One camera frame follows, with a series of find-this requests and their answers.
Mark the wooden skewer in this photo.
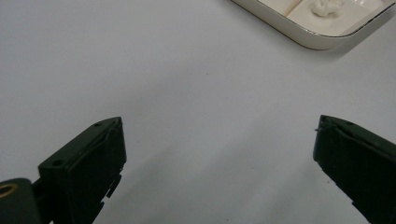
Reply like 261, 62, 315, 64
283, 0, 304, 18

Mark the cream metal tray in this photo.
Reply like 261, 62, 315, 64
230, 0, 396, 51

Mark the white cotton ball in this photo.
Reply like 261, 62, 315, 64
311, 0, 344, 19

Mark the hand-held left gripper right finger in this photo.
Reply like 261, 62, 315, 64
313, 114, 396, 224

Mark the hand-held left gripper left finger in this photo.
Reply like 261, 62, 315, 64
37, 117, 127, 224

